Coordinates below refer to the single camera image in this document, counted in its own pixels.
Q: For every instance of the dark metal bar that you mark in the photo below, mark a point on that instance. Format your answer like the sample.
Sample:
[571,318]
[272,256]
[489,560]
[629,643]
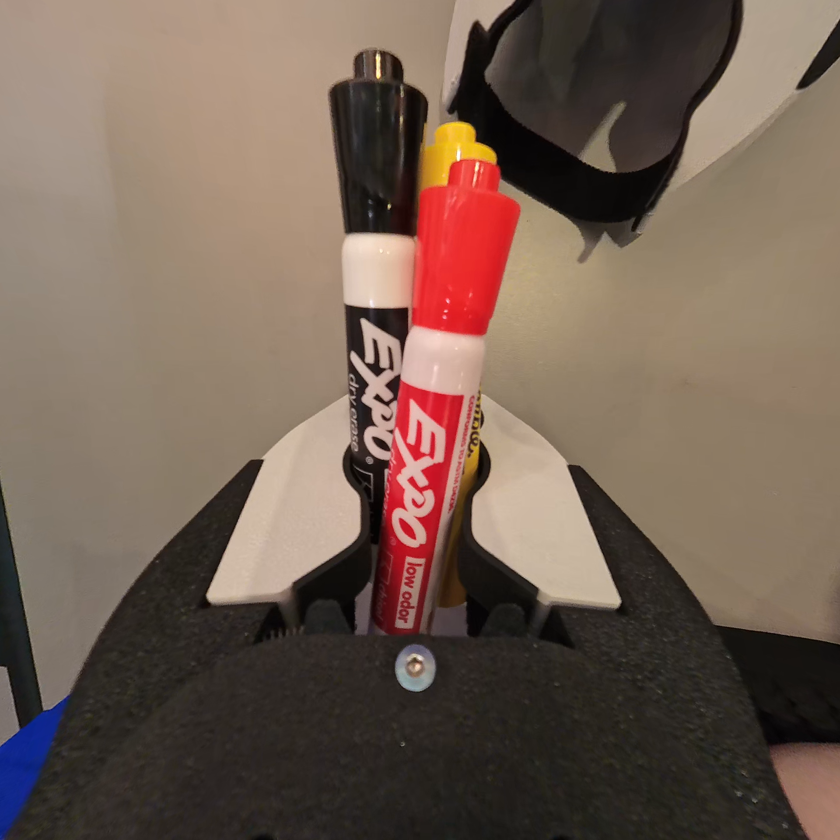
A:
[19,623]

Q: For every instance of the person's left forearm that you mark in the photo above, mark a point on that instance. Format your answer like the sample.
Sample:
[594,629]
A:
[814,800]

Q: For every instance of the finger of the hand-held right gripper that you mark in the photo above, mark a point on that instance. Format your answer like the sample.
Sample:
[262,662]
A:
[741,111]

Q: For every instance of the black dry-erase marker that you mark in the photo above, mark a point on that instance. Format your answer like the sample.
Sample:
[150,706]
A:
[377,164]

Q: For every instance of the blue plastic bin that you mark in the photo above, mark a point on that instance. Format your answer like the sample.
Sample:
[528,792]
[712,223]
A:
[26,774]

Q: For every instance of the red dry-erase marker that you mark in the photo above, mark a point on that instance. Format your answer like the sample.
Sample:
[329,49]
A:
[459,262]

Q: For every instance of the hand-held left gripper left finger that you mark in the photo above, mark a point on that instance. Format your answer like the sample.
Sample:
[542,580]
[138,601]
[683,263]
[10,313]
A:
[289,525]

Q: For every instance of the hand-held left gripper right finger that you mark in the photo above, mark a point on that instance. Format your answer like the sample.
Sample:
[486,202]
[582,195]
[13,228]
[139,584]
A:
[544,525]

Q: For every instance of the yellow highlighter marker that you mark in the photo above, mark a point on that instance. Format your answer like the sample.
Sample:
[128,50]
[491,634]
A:
[453,141]

